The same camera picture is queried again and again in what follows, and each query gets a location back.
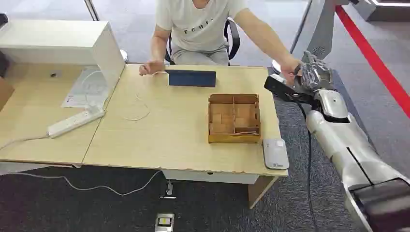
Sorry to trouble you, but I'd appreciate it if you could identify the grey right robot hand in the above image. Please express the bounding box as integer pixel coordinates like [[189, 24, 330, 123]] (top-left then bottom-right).
[[293, 51, 336, 94]]

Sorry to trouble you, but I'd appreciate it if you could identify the person's left hand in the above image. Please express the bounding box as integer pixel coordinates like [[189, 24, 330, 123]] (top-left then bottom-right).
[[279, 56, 302, 86]]

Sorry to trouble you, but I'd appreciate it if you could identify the person's hand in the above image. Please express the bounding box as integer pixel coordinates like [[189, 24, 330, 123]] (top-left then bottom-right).
[[138, 60, 166, 77], [279, 56, 302, 86]]

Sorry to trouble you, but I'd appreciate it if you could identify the grey white pillar stand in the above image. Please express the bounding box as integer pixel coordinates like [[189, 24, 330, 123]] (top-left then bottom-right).
[[290, 0, 350, 61]]

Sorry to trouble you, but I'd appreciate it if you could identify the black office chair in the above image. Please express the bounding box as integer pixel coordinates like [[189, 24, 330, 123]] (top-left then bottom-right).
[[164, 17, 241, 66]]

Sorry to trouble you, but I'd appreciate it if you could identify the wooden compartment box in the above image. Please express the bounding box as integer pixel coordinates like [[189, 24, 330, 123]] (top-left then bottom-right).
[[207, 93, 262, 144]]

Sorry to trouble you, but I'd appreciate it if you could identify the dark blue flat stand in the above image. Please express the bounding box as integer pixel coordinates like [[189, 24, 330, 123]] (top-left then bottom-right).
[[165, 69, 217, 88]]

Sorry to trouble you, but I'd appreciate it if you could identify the person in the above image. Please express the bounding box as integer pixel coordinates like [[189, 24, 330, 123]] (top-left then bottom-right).
[[138, 0, 302, 86]]

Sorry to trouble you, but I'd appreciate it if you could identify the pale wooden desk with drawer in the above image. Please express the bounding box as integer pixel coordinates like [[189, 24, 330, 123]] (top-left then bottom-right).
[[82, 63, 289, 210]]

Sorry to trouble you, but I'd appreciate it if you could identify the person's right hand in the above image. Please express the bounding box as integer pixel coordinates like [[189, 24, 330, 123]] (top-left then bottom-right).
[[138, 60, 166, 77]]

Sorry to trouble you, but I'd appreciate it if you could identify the silver foot pedal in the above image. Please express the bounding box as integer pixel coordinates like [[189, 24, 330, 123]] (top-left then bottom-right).
[[154, 213, 175, 232]]

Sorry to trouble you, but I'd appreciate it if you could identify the printed paper sheet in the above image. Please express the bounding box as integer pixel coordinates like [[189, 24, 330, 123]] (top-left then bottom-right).
[[61, 68, 110, 110]]

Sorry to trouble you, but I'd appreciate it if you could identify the white power strip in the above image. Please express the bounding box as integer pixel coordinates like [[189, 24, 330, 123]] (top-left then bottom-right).
[[47, 107, 106, 139]]

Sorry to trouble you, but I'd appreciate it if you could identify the white desk partition shelf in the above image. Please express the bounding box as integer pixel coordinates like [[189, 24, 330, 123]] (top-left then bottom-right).
[[0, 19, 126, 97]]

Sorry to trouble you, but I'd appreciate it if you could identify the pale wooden side desk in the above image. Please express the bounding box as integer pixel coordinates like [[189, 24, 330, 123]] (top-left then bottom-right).
[[0, 62, 112, 169]]

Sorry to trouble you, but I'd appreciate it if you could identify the brown cardboard box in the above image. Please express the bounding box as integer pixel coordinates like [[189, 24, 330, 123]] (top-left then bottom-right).
[[0, 76, 15, 112]]

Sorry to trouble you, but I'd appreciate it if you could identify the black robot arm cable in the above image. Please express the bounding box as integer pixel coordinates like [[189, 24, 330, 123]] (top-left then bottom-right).
[[297, 103, 318, 229]]

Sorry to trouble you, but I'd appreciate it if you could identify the thin white cable loop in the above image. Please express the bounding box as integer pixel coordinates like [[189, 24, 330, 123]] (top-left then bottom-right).
[[123, 71, 167, 122]]

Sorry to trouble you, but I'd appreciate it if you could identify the small metal floor bracket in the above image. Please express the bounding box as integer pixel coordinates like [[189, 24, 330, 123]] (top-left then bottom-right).
[[160, 180, 177, 200]]

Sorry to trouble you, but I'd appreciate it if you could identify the white floor cable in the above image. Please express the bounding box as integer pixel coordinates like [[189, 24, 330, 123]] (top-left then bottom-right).
[[13, 170, 163, 197]]

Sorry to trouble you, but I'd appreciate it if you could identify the white power strip cord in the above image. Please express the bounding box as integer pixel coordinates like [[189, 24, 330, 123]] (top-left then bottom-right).
[[0, 135, 49, 152]]

